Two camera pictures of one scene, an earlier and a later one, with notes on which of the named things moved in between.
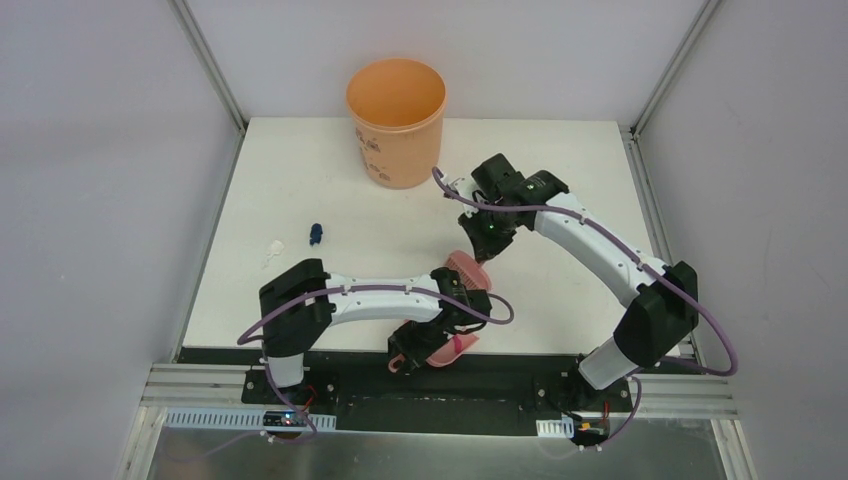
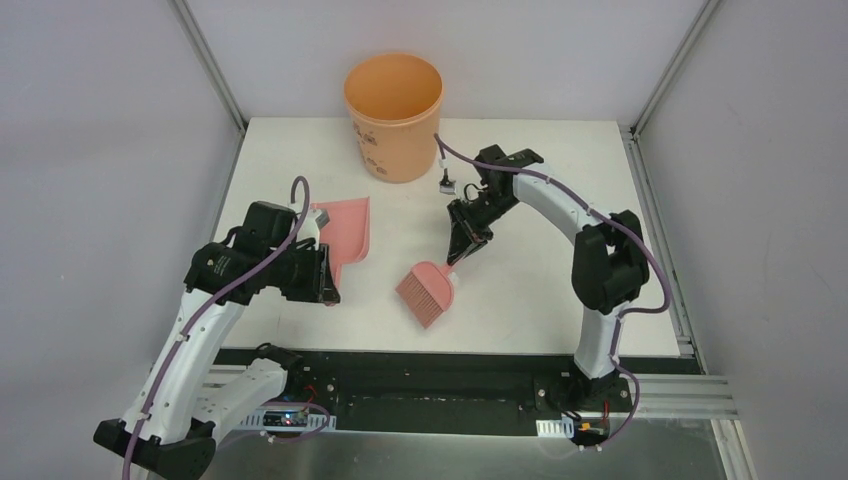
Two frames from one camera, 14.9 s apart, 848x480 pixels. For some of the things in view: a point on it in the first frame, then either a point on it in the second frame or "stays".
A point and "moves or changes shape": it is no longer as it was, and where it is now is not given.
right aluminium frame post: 674,66 stays
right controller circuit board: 590,431 stays
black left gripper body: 419,342 → 319,273
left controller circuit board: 282,419 stays
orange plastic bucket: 398,107 stays
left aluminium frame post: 191,34 stays
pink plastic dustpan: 447,355 → 347,233
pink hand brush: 473,274 moves or changes shape
